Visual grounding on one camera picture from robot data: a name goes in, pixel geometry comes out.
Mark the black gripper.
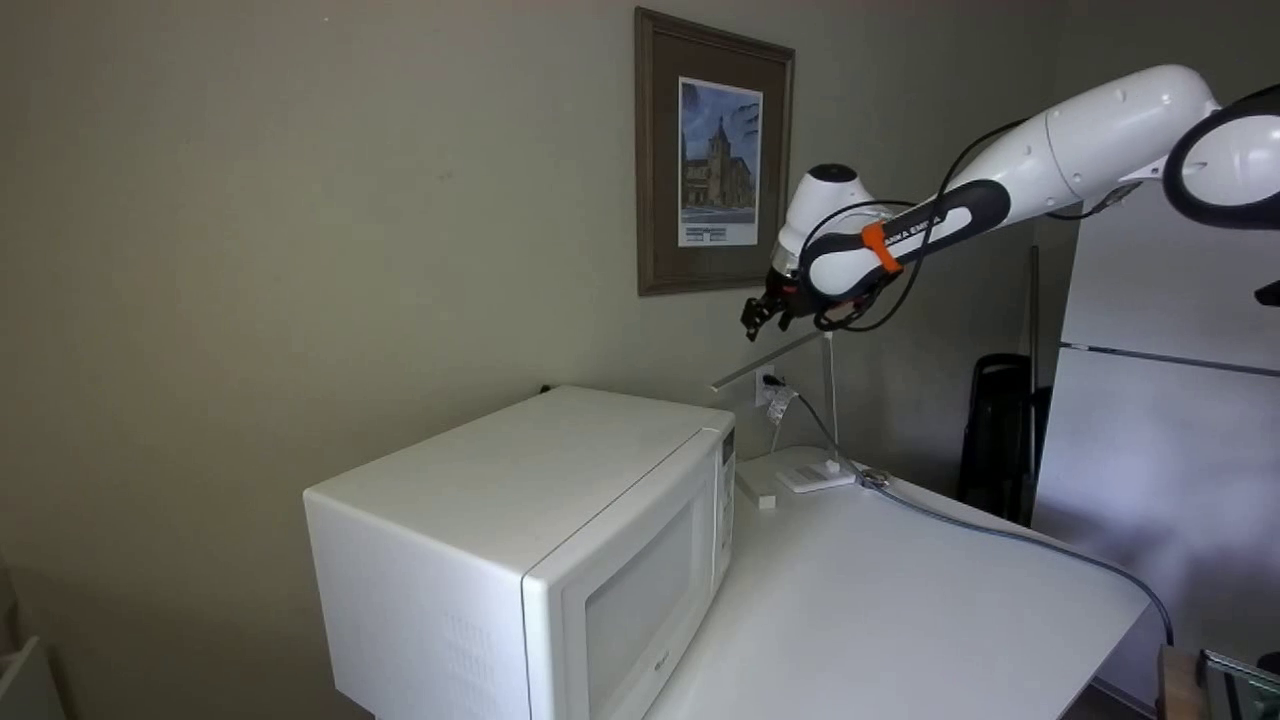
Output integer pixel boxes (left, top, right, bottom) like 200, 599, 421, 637
737, 269, 820, 346

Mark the wooden framed picture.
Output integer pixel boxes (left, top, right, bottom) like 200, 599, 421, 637
632, 3, 799, 301

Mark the white microwave oven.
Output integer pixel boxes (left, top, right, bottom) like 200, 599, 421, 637
302, 383, 740, 720

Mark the white refrigerator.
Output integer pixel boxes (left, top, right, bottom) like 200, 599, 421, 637
1034, 178, 1280, 675

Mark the clear glass box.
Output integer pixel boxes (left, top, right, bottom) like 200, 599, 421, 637
1194, 646, 1280, 720

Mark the white wall outlet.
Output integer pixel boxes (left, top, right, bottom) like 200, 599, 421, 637
751, 366, 796, 420

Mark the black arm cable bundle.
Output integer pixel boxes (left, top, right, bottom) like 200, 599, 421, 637
796, 115, 1034, 336

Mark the orange cable strap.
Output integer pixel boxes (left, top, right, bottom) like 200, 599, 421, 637
857, 219, 904, 281

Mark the long thin power cable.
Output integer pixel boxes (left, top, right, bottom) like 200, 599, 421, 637
761, 378, 1179, 655

